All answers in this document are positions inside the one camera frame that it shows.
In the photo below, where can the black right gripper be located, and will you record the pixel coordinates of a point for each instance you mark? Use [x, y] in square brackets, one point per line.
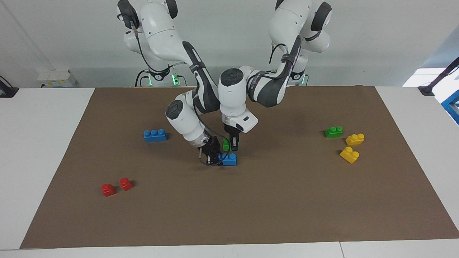
[211, 150]

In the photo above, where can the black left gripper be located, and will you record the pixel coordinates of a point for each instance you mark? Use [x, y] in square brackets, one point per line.
[231, 132]

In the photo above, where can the green two-stud brick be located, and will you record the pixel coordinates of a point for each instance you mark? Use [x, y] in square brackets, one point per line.
[333, 133]
[226, 144]

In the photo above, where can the blue three-stud brick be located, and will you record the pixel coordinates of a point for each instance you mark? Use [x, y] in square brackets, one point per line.
[230, 159]
[155, 136]

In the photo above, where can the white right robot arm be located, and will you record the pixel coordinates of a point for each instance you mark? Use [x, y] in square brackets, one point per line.
[161, 32]

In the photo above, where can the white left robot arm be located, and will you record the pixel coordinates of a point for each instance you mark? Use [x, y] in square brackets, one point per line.
[233, 96]

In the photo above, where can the brown table mat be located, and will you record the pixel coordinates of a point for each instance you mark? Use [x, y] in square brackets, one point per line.
[233, 200]

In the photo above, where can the red single-stud brick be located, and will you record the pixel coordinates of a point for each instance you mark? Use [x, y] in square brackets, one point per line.
[108, 190]
[126, 185]

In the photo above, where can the yellow two-stud brick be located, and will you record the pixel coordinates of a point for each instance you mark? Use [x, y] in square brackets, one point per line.
[349, 155]
[355, 139]

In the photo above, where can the white power strip box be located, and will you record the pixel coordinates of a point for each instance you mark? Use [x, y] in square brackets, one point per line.
[55, 79]

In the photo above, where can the black stand with clamp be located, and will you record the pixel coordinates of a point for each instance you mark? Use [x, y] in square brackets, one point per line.
[426, 89]

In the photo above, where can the black table clamp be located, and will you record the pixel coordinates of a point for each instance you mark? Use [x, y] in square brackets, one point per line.
[9, 92]

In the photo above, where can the blue metal frame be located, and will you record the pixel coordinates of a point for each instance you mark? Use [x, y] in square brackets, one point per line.
[452, 105]

